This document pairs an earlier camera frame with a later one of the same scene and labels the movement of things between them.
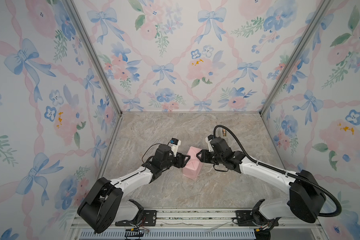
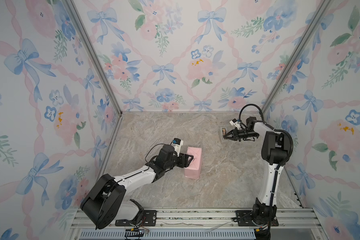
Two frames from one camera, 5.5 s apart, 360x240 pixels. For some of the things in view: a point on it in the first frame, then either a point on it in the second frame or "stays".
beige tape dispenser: x=224 y=132 stays
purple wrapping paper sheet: x=194 y=166 stays
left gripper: x=180 y=162 stays
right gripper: x=204 y=156 -> x=233 y=133
